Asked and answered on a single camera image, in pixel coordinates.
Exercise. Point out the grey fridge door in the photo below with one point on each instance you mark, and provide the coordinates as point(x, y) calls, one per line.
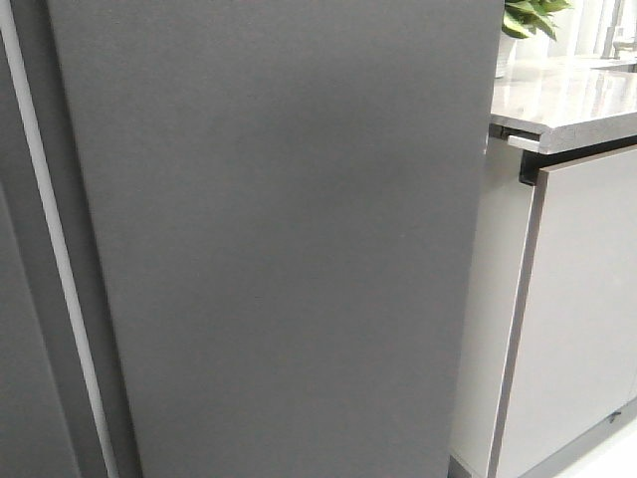
point(64, 410)
point(284, 199)

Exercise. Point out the light grey cabinet door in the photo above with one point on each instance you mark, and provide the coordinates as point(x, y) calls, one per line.
point(572, 354)

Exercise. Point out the white cabinet side panel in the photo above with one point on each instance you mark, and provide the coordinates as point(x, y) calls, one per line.
point(501, 234)

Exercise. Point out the grey stone countertop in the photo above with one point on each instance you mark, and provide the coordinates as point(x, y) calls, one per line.
point(560, 104)

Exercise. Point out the white plant pot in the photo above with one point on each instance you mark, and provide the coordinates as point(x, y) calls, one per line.
point(506, 46)

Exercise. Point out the green potted plant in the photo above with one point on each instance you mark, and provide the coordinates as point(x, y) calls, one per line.
point(523, 19)

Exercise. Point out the chrome kitchen faucet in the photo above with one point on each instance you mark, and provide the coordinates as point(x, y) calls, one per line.
point(617, 30)

